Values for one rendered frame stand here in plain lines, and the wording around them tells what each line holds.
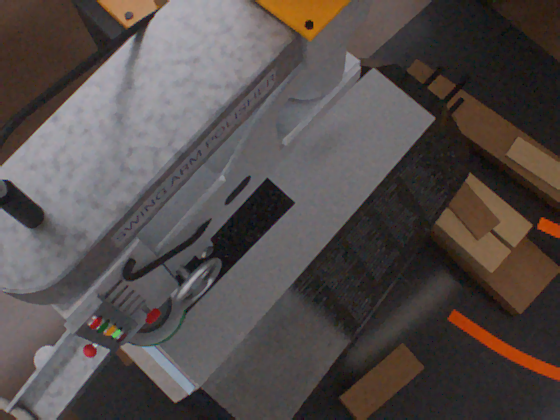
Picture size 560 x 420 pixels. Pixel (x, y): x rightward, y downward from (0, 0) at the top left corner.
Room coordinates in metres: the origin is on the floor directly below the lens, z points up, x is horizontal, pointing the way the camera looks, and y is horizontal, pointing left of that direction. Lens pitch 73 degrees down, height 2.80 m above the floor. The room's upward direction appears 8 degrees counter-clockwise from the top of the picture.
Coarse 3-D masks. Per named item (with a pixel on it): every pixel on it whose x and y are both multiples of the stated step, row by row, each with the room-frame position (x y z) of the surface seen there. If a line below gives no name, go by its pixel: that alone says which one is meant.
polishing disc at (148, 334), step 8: (176, 288) 0.42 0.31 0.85; (168, 304) 0.38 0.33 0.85; (168, 312) 0.35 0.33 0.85; (176, 312) 0.35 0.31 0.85; (160, 320) 0.34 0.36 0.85; (168, 320) 0.33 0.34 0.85; (176, 320) 0.33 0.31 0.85; (144, 328) 0.32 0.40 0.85; (152, 328) 0.32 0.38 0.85; (160, 328) 0.31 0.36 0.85; (168, 328) 0.31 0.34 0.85; (176, 328) 0.31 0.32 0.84; (136, 336) 0.30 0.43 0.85; (144, 336) 0.30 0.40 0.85; (152, 336) 0.30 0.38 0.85; (160, 336) 0.29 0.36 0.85; (168, 336) 0.29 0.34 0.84; (136, 344) 0.28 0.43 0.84; (144, 344) 0.28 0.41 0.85
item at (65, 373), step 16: (64, 336) 0.30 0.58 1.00; (64, 352) 0.27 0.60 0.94; (80, 352) 0.26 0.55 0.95; (112, 352) 0.25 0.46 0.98; (48, 368) 0.23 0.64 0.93; (64, 368) 0.23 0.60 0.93; (80, 368) 0.22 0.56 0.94; (96, 368) 0.21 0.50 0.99; (32, 384) 0.19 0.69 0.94; (48, 384) 0.19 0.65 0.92; (64, 384) 0.19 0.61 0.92; (80, 384) 0.18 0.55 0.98; (16, 400) 0.16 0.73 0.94; (32, 400) 0.16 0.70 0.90; (48, 400) 0.15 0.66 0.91; (64, 400) 0.15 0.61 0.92; (48, 416) 0.11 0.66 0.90; (64, 416) 0.11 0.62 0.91
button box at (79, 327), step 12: (96, 300) 0.27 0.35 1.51; (84, 312) 0.25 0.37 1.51; (96, 312) 0.25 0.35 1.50; (108, 312) 0.26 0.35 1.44; (120, 312) 0.27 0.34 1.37; (72, 324) 0.23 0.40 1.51; (84, 324) 0.23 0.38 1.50; (120, 324) 0.25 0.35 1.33; (132, 324) 0.26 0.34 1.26; (84, 336) 0.22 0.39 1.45; (96, 336) 0.22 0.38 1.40; (108, 336) 0.23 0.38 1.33; (108, 348) 0.22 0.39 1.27
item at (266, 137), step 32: (352, 32) 0.77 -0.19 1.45; (320, 64) 0.70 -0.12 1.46; (352, 64) 0.81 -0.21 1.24; (288, 96) 0.64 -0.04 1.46; (256, 128) 0.58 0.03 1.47; (288, 128) 0.66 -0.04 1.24; (224, 160) 0.54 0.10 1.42; (256, 160) 0.57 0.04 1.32; (192, 192) 0.49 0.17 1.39; (224, 192) 0.50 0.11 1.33; (160, 224) 0.44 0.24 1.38; (192, 224) 0.44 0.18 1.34; (160, 256) 0.36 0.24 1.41; (192, 256) 0.41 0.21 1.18
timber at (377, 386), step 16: (400, 352) 0.23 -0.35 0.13; (384, 368) 0.18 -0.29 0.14; (400, 368) 0.17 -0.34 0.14; (416, 368) 0.16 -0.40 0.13; (368, 384) 0.13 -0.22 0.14; (384, 384) 0.12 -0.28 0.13; (400, 384) 0.12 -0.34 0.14; (352, 400) 0.09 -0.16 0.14; (368, 400) 0.08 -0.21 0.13; (384, 400) 0.07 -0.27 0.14
